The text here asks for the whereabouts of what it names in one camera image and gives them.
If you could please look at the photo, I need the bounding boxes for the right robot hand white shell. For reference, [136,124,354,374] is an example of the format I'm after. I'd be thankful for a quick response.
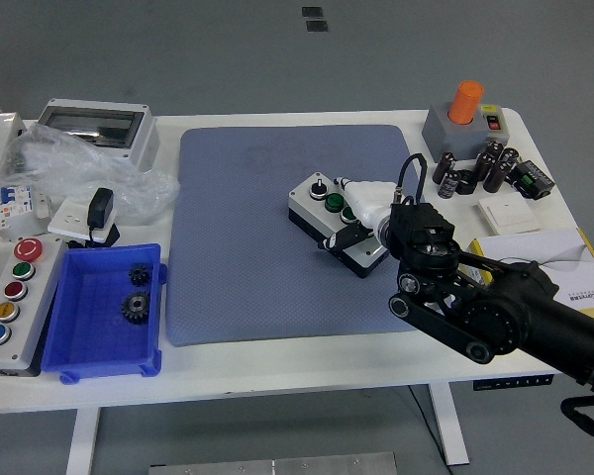
[318,176,398,251]

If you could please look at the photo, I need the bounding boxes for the four-button grey control box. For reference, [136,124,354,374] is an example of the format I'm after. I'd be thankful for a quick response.
[287,171,390,279]

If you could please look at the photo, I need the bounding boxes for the five-button grey control box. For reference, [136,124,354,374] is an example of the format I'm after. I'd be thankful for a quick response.
[0,237,68,378]

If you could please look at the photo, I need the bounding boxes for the grey-blue mat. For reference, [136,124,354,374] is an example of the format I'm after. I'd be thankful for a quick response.
[165,124,418,347]

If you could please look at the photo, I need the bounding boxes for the orange cylinder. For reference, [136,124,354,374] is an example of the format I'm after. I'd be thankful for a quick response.
[448,80,485,125]

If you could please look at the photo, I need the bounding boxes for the black module green terminals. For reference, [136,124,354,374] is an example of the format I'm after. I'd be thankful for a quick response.
[512,158,555,201]

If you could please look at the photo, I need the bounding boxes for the yellow white cardboard box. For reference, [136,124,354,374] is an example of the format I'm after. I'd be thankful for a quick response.
[467,228,594,323]

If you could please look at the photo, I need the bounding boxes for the black table control panel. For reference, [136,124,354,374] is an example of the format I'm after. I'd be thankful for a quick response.
[473,374,555,392]

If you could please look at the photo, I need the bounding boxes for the small black gear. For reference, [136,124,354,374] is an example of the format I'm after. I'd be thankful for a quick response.
[128,264,153,287]

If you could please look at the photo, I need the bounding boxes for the white table leg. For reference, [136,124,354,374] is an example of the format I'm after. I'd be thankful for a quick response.
[64,408,103,475]
[428,383,471,467]

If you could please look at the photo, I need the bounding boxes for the large black gear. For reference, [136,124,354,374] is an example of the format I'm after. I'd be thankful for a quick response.
[121,291,151,326]

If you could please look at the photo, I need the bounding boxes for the black power adapter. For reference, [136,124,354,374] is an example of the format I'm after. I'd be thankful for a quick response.
[67,186,121,249]

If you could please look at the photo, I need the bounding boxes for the grey distribution box clear lid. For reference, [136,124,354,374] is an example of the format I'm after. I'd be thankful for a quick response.
[35,97,158,172]

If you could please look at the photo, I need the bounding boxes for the grey metal plate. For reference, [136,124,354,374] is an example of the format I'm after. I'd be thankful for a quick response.
[148,451,398,475]

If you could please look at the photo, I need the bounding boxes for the clear plastic bag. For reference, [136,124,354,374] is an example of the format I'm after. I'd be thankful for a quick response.
[0,122,181,224]

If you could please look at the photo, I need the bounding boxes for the blue plastic bin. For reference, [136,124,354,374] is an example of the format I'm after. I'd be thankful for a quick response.
[40,242,168,385]

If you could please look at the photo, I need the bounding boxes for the white circuit breaker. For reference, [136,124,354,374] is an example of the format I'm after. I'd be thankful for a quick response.
[0,183,50,234]

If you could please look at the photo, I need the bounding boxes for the grey switch box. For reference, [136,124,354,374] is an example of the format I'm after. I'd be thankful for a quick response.
[422,102,510,162]

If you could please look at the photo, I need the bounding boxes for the white wall switch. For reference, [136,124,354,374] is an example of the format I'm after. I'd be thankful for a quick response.
[477,193,543,235]

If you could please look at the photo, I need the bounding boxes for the black cable under table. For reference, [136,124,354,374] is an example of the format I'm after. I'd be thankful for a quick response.
[405,384,449,466]

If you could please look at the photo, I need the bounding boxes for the white wall socket plate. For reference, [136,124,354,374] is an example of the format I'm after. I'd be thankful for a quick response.
[47,197,118,241]

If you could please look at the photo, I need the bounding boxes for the white enclosure box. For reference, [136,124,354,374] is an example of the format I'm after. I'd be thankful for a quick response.
[0,112,27,183]

